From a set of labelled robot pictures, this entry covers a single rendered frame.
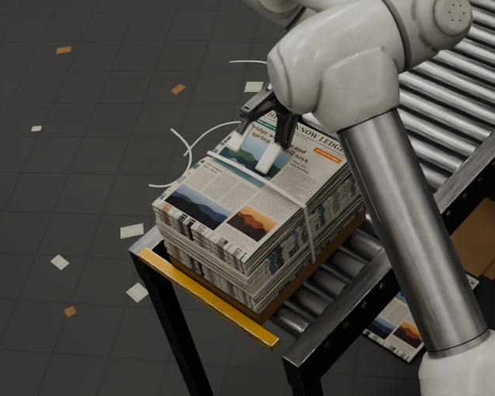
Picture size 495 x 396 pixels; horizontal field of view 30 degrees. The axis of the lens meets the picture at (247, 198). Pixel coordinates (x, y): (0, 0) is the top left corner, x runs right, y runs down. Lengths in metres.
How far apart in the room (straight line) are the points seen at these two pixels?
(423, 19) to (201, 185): 0.81
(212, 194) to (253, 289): 0.23
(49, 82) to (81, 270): 1.09
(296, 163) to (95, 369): 1.30
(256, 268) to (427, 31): 0.74
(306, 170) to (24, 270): 1.64
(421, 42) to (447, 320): 0.42
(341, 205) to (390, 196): 0.70
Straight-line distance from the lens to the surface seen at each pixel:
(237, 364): 3.00
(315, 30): 1.41
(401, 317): 3.02
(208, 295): 2.14
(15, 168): 3.84
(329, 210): 2.08
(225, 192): 2.04
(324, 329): 2.06
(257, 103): 1.93
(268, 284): 2.01
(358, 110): 1.40
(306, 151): 2.08
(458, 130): 2.45
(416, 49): 1.45
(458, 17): 1.44
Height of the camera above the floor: 2.51
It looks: 47 degrees down
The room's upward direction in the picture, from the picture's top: 14 degrees counter-clockwise
